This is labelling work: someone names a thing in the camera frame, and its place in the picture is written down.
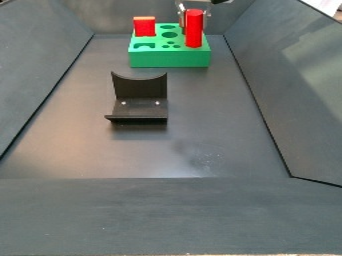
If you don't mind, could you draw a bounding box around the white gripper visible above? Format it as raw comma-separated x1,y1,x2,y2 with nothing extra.
174,0,212,27

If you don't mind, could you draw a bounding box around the red hexagon prism block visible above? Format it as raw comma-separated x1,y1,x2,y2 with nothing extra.
184,9,202,48

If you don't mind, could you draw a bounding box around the green foam shape-sorter board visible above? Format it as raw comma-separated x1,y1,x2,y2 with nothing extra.
128,23,210,68

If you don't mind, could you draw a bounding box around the red rectangular block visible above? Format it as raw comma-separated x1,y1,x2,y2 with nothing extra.
133,16,156,37

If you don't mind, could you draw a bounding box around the black curved holder stand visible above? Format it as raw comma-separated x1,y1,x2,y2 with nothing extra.
104,72,168,122

